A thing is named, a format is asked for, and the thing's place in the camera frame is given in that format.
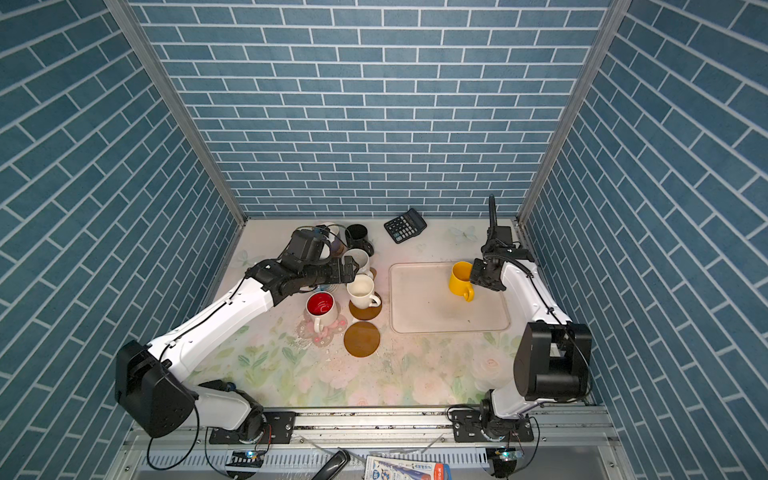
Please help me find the beige rectangular tray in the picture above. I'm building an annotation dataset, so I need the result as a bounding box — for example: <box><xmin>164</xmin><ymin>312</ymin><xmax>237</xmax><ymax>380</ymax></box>
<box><xmin>390</xmin><ymin>262</ymin><xmax>511</xmax><ymax>334</ymax></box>

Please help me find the pink flower coaster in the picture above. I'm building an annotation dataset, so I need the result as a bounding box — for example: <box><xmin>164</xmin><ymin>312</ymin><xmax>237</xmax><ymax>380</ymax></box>
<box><xmin>297</xmin><ymin>315</ymin><xmax>348</xmax><ymax>347</ymax></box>

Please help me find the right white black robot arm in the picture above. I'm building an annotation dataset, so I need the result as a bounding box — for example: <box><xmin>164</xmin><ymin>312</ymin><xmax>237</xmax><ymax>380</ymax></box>
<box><xmin>469</xmin><ymin>196</ymin><xmax>592</xmax><ymax>427</ymax></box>

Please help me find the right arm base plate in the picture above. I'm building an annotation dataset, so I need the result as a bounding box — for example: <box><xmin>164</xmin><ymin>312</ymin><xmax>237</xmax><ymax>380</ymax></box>
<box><xmin>446</xmin><ymin>408</ymin><xmax>535</xmax><ymax>443</ymax></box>

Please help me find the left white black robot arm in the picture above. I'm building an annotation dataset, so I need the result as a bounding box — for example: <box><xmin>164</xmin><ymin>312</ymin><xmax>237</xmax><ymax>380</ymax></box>
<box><xmin>115</xmin><ymin>258</ymin><xmax>359</xmax><ymax>443</ymax></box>

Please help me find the black mug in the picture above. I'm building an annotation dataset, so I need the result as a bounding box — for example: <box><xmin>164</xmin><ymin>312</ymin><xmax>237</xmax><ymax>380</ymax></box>
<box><xmin>345</xmin><ymin>224</ymin><xmax>374</xmax><ymax>256</ymax></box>

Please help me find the white mug red inside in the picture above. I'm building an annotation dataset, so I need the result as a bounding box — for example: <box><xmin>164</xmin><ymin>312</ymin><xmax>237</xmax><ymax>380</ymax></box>
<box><xmin>304</xmin><ymin>292</ymin><xmax>339</xmax><ymax>334</ymax></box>

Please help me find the amber glossy round coaster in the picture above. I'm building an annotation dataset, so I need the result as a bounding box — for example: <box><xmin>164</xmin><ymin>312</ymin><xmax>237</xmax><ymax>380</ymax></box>
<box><xmin>349</xmin><ymin>301</ymin><xmax>382</xmax><ymax>321</ymax></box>

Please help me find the black handheld device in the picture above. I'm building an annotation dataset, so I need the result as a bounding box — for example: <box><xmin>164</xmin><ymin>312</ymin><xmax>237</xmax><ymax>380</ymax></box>
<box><xmin>312</xmin><ymin>450</ymin><xmax>351</xmax><ymax>480</ymax></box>

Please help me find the black desk calculator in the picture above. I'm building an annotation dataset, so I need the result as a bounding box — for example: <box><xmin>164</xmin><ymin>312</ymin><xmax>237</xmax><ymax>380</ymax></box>
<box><xmin>384</xmin><ymin>208</ymin><xmax>427</xmax><ymax>244</ymax></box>

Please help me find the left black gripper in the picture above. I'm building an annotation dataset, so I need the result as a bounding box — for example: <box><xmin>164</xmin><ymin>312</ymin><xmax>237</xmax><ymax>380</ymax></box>
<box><xmin>299</xmin><ymin>253</ymin><xmax>361</xmax><ymax>289</ymax></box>

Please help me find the lilac mug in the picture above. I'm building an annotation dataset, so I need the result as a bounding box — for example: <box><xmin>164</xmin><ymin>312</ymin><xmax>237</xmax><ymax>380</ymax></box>
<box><xmin>319</xmin><ymin>222</ymin><xmax>344</xmax><ymax>257</ymax></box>

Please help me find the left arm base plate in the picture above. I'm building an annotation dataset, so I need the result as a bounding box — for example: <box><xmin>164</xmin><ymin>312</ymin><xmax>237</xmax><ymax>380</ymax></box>
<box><xmin>208</xmin><ymin>410</ymin><xmax>297</xmax><ymax>445</ymax></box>

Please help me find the yellow mug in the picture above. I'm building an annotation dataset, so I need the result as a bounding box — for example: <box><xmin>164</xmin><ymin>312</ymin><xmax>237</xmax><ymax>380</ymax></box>
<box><xmin>449</xmin><ymin>261</ymin><xmax>474</xmax><ymax>302</ymax></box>

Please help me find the printed paper box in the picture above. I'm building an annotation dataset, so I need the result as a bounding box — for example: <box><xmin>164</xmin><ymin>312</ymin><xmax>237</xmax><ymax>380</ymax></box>
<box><xmin>363</xmin><ymin>456</ymin><xmax>452</xmax><ymax>480</ymax></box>

